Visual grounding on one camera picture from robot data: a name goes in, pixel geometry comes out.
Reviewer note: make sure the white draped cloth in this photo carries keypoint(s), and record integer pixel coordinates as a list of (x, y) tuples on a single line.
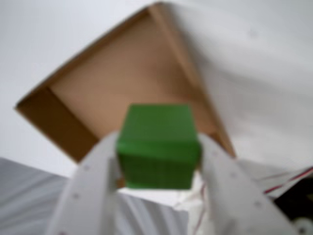
[(24, 195)]

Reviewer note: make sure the brown cardboard box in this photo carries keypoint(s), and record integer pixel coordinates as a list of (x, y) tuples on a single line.
[(110, 73)]

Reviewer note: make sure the green wooden cube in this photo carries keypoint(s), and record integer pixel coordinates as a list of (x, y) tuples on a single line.
[(156, 137)]

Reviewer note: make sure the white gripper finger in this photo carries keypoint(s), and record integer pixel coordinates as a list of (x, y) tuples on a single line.
[(234, 195), (85, 191)]

